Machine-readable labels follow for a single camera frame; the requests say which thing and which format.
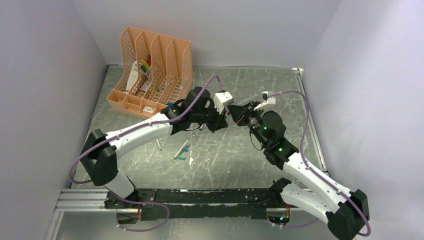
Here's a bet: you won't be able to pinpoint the orange plastic file organizer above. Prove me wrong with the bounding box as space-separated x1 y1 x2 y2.
106 27 194 119

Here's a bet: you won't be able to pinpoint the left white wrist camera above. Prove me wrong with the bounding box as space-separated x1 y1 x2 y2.
213 91 234 114

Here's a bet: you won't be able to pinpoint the thin white pen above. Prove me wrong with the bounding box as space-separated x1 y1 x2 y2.
155 139 162 151

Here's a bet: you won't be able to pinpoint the purple cable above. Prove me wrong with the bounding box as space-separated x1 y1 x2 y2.
68 74 223 232
269 90 372 237

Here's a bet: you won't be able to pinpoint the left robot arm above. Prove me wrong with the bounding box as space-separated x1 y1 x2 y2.
80 87 234 208

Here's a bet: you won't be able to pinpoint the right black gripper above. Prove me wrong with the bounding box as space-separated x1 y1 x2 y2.
227 102 268 148

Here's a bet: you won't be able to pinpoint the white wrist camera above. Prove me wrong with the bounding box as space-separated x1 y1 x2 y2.
213 91 234 114
254 91 276 111

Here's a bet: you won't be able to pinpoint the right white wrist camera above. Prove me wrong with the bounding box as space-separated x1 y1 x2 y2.
254 91 276 111

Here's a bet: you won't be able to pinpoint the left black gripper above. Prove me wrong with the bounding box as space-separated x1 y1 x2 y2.
192 99 230 133

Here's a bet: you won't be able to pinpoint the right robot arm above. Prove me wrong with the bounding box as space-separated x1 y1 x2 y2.
228 102 370 240

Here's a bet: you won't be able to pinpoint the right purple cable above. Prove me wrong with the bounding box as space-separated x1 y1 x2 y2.
269 90 372 237

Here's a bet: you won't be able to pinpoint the white paper booklet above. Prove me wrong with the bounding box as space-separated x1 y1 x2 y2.
125 60 139 92

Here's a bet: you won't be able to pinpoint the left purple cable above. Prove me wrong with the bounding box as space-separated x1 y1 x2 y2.
68 74 223 232

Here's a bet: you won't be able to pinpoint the aluminium frame rail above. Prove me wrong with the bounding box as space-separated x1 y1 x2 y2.
54 188 319 213

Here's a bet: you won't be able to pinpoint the coloured markers in organizer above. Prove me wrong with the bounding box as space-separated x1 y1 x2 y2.
140 56 152 74

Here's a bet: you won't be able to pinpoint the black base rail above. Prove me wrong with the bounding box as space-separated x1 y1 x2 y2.
104 188 286 221

